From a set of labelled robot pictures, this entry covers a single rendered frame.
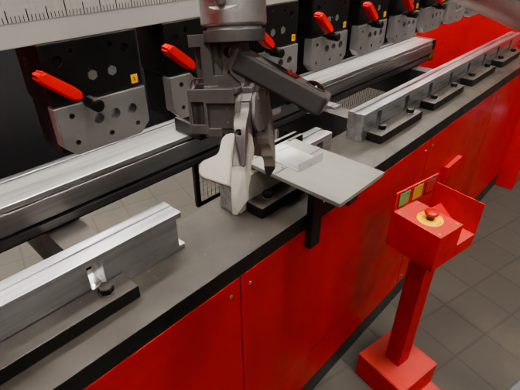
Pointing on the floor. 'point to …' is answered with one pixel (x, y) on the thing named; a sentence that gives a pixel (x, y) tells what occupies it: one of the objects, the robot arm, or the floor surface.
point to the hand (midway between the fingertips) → (259, 195)
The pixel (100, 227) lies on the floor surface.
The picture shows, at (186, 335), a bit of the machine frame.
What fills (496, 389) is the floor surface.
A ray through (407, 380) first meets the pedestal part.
